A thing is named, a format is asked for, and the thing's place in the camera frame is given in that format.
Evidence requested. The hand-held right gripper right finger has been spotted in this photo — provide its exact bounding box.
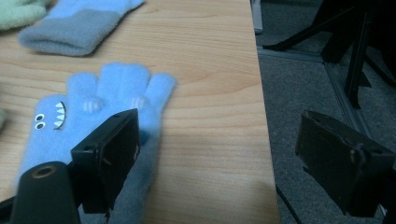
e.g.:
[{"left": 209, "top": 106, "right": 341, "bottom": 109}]
[{"left": 295, "top": 110, "right": 396, "bottom": 218}]

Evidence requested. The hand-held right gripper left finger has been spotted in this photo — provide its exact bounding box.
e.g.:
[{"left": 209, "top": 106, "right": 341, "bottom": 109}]
[{"left": 70, "top": 108, "right": 141, "bottom": 216}]

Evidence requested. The blue glove with monster face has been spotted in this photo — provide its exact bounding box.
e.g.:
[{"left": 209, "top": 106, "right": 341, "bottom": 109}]
[{"left": 13, "top": 62, "right": 177, "bottom": 224}]

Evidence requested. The blue glove with grey cuff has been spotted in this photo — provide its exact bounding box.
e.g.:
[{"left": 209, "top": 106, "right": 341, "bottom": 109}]
[{"left": 18, "top": 0, "right": 147, "bottom": 58}]

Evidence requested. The black tripod stand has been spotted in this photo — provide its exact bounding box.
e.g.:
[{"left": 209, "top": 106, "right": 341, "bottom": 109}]
[{"left": 262, "top": 0, "right": 396, "bottom": 110}]

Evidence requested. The light green glove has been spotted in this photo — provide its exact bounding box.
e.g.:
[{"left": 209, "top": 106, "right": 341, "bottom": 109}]
[{"left": 0, "top": 0, "right": 52, "bottom": 31}]

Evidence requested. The white metal stand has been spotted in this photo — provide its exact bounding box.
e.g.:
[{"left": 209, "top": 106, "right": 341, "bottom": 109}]
[{"left": 250, "top": 0, "right": 264, "bottom": 35}]

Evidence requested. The thin black cable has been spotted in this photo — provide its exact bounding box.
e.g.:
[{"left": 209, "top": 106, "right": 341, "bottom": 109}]
[{"left": 275, "top": 185, "right": 303, "bottom": 224}]

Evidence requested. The grey floor rail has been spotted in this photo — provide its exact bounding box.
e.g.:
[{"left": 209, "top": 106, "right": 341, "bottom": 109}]
[{"left": 257, "top": 46, "right": 375, "bottom": 139}]

